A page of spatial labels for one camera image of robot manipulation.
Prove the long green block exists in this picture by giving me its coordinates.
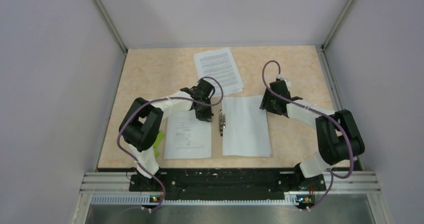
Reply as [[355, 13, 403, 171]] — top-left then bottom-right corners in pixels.
[[153, 131, 165, 149]]

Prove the metal folder clip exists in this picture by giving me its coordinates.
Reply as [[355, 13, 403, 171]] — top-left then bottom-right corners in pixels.
[[218, 109, 226, 137]]

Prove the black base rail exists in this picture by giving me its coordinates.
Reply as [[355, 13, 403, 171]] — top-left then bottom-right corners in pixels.
[[129, 168, 327, 201]]

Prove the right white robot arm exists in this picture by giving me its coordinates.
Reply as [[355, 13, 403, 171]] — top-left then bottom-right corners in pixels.
[[260, 78, 365, 190]]

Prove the small green block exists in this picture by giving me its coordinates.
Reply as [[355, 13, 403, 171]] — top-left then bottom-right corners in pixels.
[[153, 148, 160, 157]]

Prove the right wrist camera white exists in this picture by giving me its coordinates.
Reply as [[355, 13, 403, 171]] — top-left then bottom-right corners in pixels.
[[277, 77, 291, 88]]

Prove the grey slotted cable duct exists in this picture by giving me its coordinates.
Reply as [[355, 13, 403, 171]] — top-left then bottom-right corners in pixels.
[[91, 194, 299, 206]]

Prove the white paper sheet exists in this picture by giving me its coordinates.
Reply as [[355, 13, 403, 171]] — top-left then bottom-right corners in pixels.
[[222, 95, 272, 157]]

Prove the printed text paper sheet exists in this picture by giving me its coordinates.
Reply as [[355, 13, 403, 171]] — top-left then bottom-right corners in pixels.
[[194, 47, 245, 96]]

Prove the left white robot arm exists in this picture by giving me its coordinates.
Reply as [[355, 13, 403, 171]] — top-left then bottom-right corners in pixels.
[[117, 77, 216, 191]]

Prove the form paper sheet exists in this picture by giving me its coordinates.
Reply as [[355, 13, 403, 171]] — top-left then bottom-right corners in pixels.
[[164, 110, 212, 159]]

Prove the beige file folder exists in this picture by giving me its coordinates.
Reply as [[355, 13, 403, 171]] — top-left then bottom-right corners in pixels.
[[163, 95, 274, 160]]

